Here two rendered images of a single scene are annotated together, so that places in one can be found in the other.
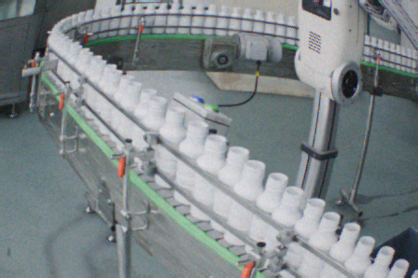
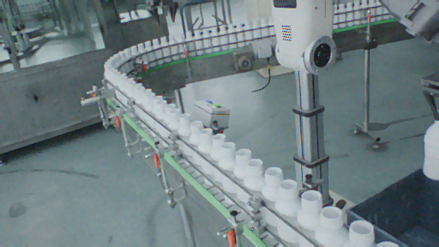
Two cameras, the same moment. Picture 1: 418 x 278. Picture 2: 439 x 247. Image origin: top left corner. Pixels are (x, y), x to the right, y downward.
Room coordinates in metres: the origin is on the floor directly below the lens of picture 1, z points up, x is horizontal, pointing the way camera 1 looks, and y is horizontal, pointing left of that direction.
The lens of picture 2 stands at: (0.27, -0.22, 1.60)
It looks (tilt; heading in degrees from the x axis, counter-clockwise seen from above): 24 degrees down; 10
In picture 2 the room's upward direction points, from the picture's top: 9 degrees counter-clockwise
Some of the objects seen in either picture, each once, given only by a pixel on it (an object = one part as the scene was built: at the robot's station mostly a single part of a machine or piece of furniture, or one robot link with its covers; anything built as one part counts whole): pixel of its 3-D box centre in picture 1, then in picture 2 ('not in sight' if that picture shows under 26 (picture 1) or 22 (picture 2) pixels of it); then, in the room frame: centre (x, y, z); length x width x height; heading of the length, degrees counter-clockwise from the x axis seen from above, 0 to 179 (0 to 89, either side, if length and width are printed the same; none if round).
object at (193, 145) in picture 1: (192, 163); (201, 147); (1.26, 0.02, 1.08); 0.06 x 0.06 x 0.17
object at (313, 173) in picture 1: (307, 202); (310, 146); (1.85, -0.34, 0.74); 0.11 x 0.11 x 0.40; 36
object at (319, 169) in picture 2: not in sight; (312, 190); (1.85, -0.34, 0.49); 0.13 x 0.13 x 0.40; 36
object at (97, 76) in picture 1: (96, 89); (144, 107); (1.66, 0.33, 1.08); 0.06 x 0.06 x 0.17
